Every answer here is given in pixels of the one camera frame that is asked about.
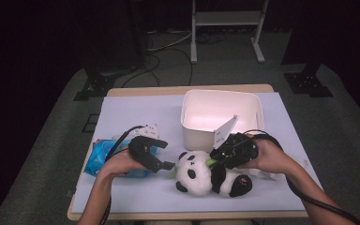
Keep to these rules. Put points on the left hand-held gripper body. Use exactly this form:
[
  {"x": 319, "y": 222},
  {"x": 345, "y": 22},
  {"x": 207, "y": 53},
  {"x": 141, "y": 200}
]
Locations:
[{"x": 137, "y": 150}]

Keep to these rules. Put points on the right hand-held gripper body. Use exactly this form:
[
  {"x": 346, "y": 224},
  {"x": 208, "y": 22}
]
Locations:
[{"x": 239, "y": 151}]

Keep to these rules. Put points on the white plastic storage bin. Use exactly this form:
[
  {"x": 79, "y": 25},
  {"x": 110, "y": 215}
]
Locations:
[{"x": 200, "y": 140}]

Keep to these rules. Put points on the panda plush toy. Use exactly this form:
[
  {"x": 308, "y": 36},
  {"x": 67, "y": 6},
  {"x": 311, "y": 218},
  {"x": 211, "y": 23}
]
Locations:
[{"x": 197, "y": 175}]

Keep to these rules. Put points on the blue wet wipes pack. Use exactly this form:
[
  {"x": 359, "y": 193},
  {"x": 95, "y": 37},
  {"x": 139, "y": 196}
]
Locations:
[{"x": 98, "y": 156}]

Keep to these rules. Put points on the person's left hand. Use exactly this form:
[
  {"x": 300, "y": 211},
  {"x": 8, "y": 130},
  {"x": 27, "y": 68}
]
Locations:
[{"x": 120, "y": 164}]

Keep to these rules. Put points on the person's right hand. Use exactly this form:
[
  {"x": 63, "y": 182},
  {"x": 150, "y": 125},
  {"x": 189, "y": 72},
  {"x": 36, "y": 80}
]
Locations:
[{"x": 272, "y": 157}]

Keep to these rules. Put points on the white table mat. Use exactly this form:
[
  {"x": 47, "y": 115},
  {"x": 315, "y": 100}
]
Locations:
[{"x": 137, "y": 112}]

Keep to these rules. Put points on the black floor socket plate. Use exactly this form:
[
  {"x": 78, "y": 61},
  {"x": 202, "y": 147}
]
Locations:
[{"x": 90, "y": 123}]

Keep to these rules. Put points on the wooden table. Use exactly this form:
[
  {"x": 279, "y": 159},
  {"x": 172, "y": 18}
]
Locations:
[{"x": 143, "y": 91}]

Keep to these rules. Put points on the black stand base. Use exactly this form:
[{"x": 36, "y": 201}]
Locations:
[
  {"x": 307, "y": 84},
  {"x": 95, "y": 86}
]

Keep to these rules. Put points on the white metal stand frame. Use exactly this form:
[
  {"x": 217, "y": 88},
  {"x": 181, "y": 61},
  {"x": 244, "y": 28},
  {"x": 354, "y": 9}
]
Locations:
[{"x": 225, "y": 18}]

